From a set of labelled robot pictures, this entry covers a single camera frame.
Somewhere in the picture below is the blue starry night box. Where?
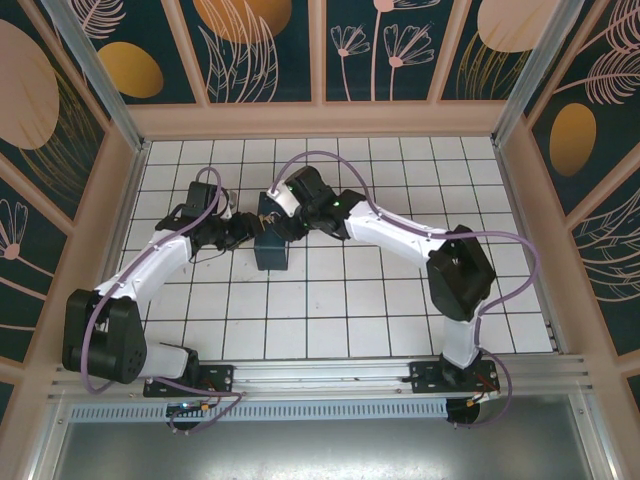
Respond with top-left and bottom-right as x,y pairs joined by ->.
252,191 -> 291,272

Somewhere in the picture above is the grey metal panel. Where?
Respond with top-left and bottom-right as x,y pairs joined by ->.
49,394 -> 616,480

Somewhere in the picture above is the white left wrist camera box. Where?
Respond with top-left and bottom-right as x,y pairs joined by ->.
219,188 -> 239,221

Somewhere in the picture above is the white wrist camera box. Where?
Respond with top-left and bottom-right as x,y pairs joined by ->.
267,182 -> 302,217
219,188 -> 239,221

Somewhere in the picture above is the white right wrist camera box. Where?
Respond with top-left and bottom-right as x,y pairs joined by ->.
267,182 -> 302,217

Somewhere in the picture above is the aluminium table side rail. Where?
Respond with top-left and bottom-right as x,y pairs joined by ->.
492,142 -> 564,356
74,142 -> 151,364

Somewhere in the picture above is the aluminium mounting rail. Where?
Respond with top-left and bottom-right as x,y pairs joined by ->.
47,354 -> 599,401

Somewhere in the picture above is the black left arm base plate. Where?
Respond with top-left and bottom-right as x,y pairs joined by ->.
143,364 -> 236,399

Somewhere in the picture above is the aluminium frame post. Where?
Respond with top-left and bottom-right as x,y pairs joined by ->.
39,0 -> 151,154
492,0 -> 596,146

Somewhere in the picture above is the grey slotted cable duct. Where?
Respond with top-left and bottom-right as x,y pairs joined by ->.
67,399 -> 449,421

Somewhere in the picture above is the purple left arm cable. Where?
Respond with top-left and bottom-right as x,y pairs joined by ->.
82,167 -> 246,435

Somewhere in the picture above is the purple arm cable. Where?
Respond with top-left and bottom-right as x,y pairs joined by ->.
269,151 -> 544,431
82,167 -> 246,435

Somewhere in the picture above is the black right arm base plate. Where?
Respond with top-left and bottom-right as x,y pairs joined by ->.
408,360 -> 501,396

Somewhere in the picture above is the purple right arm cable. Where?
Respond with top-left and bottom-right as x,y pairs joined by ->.
269,151 -> 544,431

